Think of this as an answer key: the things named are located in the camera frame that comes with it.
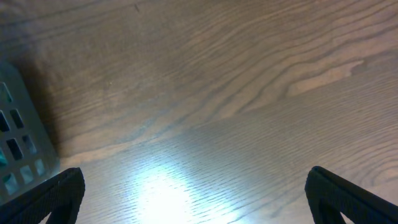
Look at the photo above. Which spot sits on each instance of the grey plastic lattice basket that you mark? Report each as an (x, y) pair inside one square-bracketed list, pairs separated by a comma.
[(27, 155)]

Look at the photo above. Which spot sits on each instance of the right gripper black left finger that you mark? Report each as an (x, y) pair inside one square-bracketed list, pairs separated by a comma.
[(57, 199)]

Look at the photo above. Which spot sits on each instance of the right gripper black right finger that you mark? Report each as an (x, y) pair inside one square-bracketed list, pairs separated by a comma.
[(330, 197)]

